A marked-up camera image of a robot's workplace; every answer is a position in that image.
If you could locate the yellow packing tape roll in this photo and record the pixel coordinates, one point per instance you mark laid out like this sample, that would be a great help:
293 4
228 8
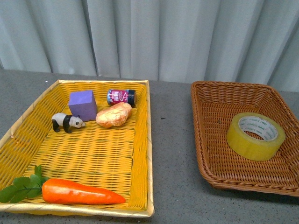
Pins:
254 136

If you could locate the yellow woven basket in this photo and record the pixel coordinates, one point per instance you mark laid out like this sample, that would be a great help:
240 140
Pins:
117 158

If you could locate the brown wicker basket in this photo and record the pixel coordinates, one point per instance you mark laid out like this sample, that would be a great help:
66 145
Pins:
214 104

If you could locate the toy bread loaf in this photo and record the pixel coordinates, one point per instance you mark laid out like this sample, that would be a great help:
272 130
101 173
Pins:
115 115

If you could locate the small red spice jar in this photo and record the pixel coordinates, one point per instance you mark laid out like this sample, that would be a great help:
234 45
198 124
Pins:
118 96

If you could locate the purple foam block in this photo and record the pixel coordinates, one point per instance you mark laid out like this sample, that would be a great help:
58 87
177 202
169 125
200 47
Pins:
82 104

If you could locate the panda figurine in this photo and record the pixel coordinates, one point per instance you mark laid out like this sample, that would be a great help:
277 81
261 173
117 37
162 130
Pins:
66 121

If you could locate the grey curtain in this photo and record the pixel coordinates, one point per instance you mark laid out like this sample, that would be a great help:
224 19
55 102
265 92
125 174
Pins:
249 41

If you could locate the orange toy carrot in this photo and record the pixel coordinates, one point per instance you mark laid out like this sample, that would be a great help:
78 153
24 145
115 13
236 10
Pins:
59 191

